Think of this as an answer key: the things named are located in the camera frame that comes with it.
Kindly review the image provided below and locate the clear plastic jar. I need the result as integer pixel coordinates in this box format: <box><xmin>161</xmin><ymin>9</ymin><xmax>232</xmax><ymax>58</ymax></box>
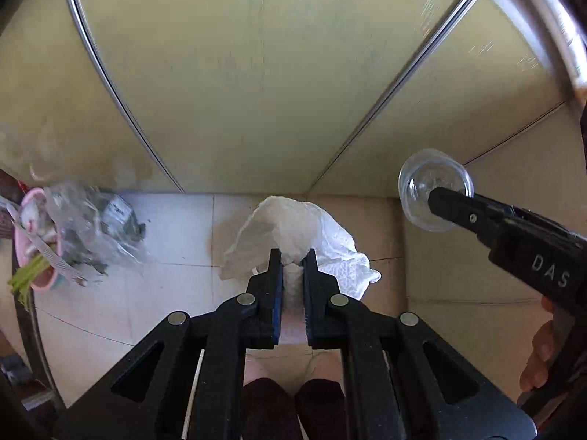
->
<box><xmin>398</xmin><ymin>149</ymin><xmax>475</xmax><ymax>232</ymax></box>

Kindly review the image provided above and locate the white paper towel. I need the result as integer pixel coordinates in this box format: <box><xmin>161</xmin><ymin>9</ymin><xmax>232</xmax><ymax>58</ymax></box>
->
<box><xmin>220</xmin><ymin>196</ymin><xmax>381</xmax><ymax>306</ymax></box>

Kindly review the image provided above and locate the person's right hand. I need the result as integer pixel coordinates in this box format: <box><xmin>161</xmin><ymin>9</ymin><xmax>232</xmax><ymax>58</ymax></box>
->
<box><xmin>519</xmin><ymin>319</ymin><xmax>560</xmax><ymax>392</ymax></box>

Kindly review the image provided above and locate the clear plastic bag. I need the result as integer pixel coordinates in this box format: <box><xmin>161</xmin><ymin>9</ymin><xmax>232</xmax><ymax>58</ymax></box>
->
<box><xmin>44</xmin><ymin>182</ymin><xmax>146</xmax><ymax>274</ymax></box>

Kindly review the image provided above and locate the pink bowl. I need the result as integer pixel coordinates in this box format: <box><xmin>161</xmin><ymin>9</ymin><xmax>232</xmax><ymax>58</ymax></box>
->
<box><xmin>14</xmin><ymin>188</ymin><xmax>59</xmax><ymax>292</ymax></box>

